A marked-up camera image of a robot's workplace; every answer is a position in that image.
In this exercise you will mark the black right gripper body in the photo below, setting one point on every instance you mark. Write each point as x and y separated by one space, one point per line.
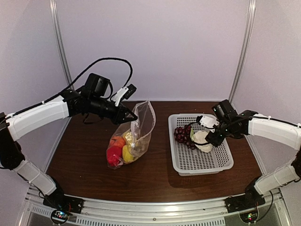
218 141

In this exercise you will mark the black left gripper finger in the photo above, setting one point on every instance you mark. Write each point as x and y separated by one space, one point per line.
127 119
129 115

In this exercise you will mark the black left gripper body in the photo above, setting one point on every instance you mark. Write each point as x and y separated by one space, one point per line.
115 117

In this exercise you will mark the yellow toy fruit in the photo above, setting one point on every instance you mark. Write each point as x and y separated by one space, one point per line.
129 138
126 155

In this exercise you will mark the white toy cauliflower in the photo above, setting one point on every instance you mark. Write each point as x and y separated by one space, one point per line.
199 138

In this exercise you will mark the clear zip top bag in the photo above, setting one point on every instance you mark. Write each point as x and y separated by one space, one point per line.
141 128

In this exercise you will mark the orange toy pumpkin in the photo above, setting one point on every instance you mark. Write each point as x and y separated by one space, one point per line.
117 141

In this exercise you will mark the dark red toy grapes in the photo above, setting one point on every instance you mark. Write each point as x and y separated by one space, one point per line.
182 136

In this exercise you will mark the white perforated plastic basket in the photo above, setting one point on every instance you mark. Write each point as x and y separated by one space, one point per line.
192 161

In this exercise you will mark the red toy bell pepper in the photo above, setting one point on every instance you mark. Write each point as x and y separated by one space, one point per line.
114 156

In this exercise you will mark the yellow toy fruit front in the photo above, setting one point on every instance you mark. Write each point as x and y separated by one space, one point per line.
126 155

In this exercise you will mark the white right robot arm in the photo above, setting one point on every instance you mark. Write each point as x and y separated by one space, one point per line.
229 123

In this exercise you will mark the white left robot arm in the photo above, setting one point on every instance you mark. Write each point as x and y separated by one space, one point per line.
88 99

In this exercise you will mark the right round circuit board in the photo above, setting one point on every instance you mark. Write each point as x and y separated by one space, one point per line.
249 217

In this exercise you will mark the round circuit board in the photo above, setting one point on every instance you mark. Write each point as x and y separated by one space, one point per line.
59 217
249 217

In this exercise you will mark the left round circuit board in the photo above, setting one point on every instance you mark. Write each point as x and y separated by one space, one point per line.
59 217

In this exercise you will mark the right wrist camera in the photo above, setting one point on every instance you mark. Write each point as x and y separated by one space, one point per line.
207 122

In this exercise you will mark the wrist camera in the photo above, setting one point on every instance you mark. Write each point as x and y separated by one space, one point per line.
123 93
207 122

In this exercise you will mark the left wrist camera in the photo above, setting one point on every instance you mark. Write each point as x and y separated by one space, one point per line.
123 93

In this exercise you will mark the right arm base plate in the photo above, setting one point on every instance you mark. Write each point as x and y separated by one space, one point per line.
240 203

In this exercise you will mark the front aluminium rail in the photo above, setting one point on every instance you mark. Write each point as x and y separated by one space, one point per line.
209 212

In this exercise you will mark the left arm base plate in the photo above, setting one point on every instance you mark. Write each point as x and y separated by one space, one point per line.
70 204

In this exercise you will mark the left aluminium frame post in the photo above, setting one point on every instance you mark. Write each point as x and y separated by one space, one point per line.
59 42

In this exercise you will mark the aluminium frame post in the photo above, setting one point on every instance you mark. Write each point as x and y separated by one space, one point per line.
59 42
250 18

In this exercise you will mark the right aluminium frame post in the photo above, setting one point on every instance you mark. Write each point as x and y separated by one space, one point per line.
250 18

